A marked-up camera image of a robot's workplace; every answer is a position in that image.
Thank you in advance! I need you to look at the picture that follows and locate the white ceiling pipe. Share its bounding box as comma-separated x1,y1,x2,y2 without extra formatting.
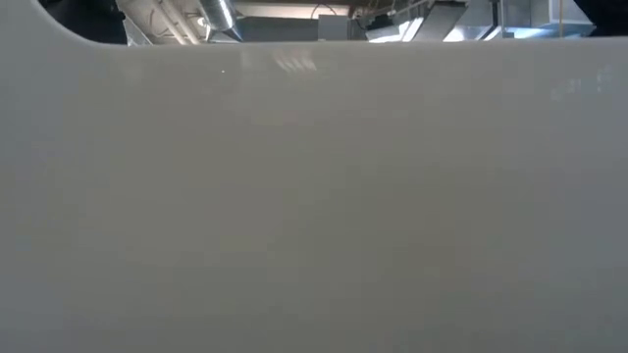
115,0,207,46

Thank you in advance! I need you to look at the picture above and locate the white plastic tray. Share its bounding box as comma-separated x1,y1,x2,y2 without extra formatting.
0,0,628,353

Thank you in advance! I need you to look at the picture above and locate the silver round air duct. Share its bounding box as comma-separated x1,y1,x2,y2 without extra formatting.
198,0,244,43

